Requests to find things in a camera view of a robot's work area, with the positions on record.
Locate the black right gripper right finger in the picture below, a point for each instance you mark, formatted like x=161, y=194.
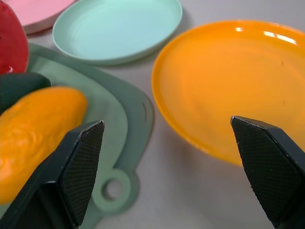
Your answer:
x=271, y=167

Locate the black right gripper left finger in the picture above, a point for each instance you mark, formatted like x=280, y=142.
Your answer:
x=71, y=171

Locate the orange mango toy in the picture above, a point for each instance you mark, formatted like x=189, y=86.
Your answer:
x=35, y=133

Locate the orange plastic plate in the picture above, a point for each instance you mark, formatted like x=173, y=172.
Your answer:
x=228, y=86

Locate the dark green object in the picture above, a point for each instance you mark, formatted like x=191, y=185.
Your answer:
x=16, y=88

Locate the red apple toy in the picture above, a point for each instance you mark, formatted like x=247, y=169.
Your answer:
x=10, y=40

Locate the mint green plastic plate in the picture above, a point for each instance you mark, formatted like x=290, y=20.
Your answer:
x=114, y=28

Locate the pink plastic plate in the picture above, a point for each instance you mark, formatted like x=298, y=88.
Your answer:
x=35, y=12

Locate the green cutting board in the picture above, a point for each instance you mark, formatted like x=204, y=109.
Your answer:
x=114, y=124

